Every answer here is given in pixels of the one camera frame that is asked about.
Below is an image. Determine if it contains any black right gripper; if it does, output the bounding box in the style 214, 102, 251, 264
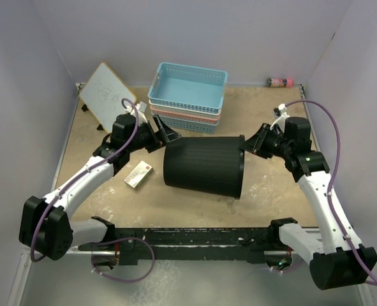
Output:
239, 123, 292, 159

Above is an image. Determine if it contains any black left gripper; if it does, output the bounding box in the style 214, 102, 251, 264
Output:
126, 115, 181, 153

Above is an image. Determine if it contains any pink perforated basket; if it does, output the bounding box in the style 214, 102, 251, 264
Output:
149, 103, 221, 125

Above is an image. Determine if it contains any large black plastic bucket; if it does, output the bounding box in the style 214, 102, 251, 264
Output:
163, 135, 245, 200

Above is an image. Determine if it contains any light blue perforated basket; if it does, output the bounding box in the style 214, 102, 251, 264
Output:
148, 62, 228, 114

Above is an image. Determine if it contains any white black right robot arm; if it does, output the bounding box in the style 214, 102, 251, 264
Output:
240, 117, 377, 290

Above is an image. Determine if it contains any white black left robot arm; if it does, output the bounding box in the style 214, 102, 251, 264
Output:
18, 113, 181, 260

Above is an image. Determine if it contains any bottom blue perforated basket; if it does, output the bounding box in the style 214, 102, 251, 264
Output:
158, 115, 219, 134

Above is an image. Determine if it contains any white cardboard box red logo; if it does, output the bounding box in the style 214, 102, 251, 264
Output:
124, 161, 153, 189

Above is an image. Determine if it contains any pink colourful bottle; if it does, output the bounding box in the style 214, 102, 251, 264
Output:
266, 78, 293, 88

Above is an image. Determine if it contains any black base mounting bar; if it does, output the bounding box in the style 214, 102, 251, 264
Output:
79, 217, 297, 265

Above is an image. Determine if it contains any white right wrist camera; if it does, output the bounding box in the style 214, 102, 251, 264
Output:
270, 103, 290, 133

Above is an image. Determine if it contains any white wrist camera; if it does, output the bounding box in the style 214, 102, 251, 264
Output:
126, 101, 149, 125
270, 103, 290, 133

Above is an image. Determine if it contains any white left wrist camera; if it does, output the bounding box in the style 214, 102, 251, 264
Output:
126, 101, 149, 125

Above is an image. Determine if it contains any small whiteboard yellow frame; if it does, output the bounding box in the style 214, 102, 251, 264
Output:
80, 62, 137, 133

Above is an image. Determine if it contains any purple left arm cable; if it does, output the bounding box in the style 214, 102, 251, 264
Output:
30, 98, 156, 263

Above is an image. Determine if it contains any aluminium table edge rail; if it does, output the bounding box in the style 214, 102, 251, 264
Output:
6, 83, 87, 306

